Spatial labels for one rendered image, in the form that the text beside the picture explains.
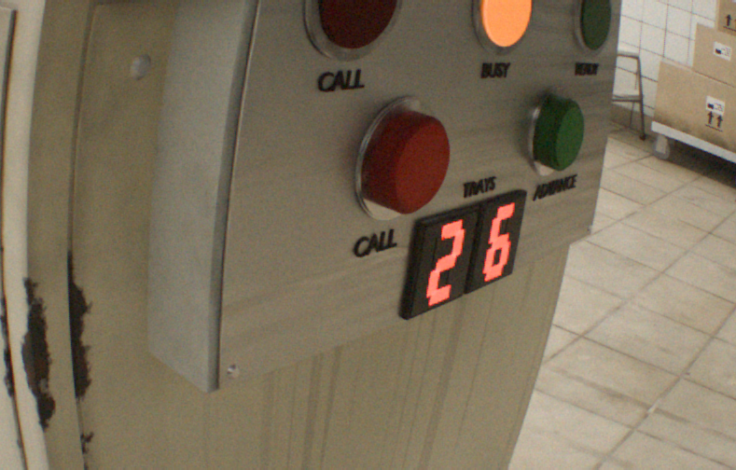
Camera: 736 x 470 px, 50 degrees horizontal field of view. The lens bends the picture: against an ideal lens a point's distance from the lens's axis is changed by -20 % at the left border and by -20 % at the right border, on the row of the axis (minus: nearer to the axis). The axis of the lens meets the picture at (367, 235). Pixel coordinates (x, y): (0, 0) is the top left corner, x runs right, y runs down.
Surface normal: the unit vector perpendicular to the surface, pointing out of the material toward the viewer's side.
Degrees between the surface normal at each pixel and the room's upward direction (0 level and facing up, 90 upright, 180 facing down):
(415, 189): 90
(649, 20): 90
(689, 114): 93
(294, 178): 90
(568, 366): 0
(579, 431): 0
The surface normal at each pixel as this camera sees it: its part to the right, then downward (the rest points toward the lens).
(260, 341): 0.76, 0.32
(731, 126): -0.54, 0.24
